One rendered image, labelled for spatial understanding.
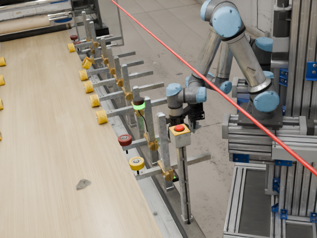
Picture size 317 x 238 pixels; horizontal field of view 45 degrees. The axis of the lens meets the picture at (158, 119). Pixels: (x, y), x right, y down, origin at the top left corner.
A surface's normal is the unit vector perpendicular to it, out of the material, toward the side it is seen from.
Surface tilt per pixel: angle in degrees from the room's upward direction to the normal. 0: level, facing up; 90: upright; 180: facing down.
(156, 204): 0
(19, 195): 0
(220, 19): 84
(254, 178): 0
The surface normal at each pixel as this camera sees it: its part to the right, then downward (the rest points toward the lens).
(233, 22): -0.17, 0.39
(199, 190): -0.10, -0.87
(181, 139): 0.32, 0.44
